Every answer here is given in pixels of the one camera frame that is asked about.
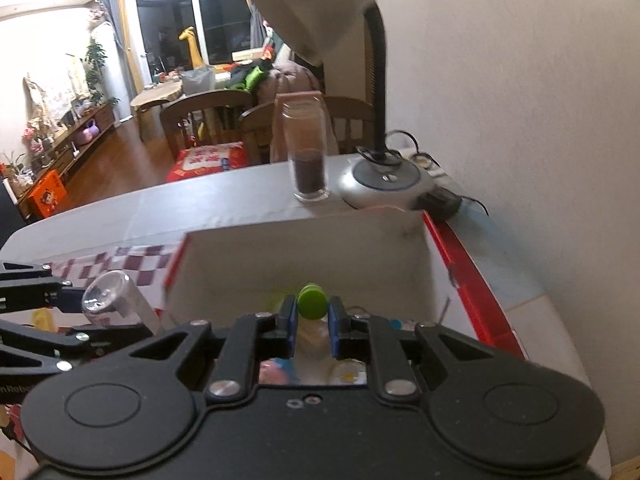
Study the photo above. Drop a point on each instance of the green garment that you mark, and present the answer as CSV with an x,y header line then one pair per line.
x,y
255,75

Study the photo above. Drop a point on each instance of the pink towel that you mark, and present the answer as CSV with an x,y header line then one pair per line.
x,y
300,96

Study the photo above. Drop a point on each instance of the orange printed box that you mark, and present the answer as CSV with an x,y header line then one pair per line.
x,y
47,195

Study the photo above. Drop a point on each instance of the white standing air conditioner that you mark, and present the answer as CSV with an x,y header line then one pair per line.
x,y
112,75

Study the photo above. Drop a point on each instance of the black power adapter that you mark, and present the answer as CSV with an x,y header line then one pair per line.
x,y
440,202

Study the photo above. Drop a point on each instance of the cream floral hanging cloth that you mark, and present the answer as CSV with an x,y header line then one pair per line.
x,y
50,95

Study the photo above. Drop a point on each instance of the pink artificial flowers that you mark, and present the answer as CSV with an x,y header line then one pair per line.
x,y
97,10

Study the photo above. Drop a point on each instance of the red printed cushion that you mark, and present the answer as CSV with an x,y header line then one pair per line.
x,y
205,160

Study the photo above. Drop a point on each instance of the wooden slatted chair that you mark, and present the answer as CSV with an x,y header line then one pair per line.
x,y
200,102

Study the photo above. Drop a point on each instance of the green capped tube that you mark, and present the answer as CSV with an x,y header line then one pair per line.
x,y
311,300

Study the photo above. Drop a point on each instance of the red cardboard box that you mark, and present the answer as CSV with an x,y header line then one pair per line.
x,y
310,255

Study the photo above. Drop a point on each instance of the wooden coffee table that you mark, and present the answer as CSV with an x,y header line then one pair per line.
x,y
157,92

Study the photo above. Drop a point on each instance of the pink kettlebell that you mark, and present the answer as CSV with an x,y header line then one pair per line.
x,y
86,135

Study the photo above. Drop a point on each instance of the white power strip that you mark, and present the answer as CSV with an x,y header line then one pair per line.
x,y
425,161

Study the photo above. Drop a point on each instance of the red and white printed tablecloth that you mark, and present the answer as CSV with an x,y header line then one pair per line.
x,y
135,262

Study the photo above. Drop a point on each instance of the pen with pink topper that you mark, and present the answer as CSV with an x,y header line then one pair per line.
x,y
275,372

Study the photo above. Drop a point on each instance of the tall glass jar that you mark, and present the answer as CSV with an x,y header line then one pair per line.
x,y
307,170

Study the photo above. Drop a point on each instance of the silver cylindrical object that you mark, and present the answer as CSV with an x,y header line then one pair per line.
x,y
107,300

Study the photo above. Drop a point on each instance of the wooden media cabinet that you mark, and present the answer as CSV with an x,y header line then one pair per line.
x,y
95,120

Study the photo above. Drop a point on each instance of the glass sliding door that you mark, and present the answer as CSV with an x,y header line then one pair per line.
x,y
220,20

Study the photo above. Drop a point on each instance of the black television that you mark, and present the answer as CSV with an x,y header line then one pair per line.
x,y
10,210

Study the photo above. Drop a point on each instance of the grey desk lamp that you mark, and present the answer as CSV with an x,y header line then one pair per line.
x,y
320,5

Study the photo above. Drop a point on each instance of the yellow giraffe toy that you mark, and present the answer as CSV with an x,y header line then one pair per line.
x,y
191,50

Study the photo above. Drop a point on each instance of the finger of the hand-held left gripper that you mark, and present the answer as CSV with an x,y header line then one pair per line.
x,y
90,340
30,295

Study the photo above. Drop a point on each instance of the green potted plant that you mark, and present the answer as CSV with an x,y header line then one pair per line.
x,y
95,60

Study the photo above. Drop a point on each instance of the sofa with piled clothes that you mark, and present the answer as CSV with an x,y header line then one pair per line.
x,y
295,75

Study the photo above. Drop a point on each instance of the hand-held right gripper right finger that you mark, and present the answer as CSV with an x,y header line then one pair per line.
x,y
334,330

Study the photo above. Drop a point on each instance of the grey plastic bag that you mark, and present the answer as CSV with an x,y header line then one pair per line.
x,y
197,80

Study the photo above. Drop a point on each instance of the grey curtain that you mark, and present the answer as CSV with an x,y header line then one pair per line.
x,y
120,20
256,25

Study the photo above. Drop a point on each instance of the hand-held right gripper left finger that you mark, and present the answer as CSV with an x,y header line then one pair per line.
x,y
287,325

